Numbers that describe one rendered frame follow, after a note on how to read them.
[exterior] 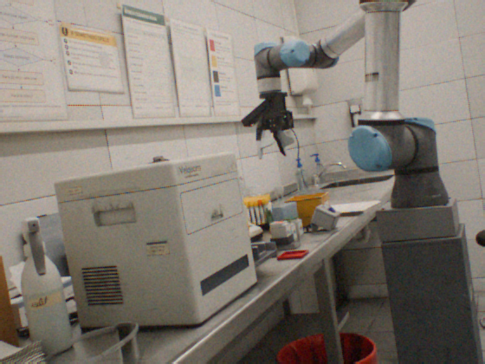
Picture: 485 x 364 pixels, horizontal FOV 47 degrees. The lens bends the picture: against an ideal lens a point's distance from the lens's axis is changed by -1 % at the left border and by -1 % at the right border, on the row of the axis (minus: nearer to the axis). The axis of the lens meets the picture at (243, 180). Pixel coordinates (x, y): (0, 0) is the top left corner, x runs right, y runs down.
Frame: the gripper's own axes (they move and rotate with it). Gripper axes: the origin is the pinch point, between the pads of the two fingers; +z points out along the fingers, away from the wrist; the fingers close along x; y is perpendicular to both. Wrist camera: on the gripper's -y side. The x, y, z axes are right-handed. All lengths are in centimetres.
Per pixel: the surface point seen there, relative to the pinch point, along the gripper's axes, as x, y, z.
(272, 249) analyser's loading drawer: -32.7, 17.8, 22.0
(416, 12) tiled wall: 224, -18, -82
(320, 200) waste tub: 20.7, 4.8, 16.1
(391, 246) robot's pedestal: -10.8, 40.2, 25.7
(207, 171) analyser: -64, 25, 0
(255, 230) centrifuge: 0.9, -9.8, 22.5
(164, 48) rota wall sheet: 20, -56, -47
